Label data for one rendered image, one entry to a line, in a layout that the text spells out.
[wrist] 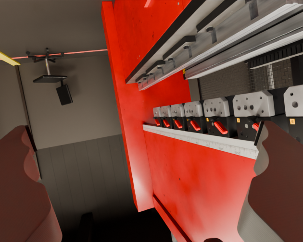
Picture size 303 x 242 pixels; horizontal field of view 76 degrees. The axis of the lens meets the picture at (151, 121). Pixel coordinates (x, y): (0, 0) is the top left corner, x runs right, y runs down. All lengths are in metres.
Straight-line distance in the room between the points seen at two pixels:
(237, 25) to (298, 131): 0.39
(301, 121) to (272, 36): 0.50
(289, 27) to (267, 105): 0.40
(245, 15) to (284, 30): 0.28
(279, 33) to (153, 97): 1.49
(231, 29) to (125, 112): 1.55
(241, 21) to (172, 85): 1.63
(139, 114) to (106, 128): 1.92
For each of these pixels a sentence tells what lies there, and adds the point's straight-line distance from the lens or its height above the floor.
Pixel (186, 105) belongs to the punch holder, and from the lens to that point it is 1.08.
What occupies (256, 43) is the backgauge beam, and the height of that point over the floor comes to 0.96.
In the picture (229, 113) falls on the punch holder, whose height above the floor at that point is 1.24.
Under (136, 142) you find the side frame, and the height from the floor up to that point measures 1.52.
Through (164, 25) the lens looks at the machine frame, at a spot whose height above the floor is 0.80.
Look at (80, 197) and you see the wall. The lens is 4.35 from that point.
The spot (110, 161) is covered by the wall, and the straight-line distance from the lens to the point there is 4.12.
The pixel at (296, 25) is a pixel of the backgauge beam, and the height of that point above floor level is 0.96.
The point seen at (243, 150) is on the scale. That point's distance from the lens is 0.79.
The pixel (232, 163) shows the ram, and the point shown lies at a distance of 0.87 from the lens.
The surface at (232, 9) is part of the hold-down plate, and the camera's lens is 0.76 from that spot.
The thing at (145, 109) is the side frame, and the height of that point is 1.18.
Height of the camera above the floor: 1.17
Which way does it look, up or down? 4 degrees up
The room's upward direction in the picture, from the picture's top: 171 degrees clockwise
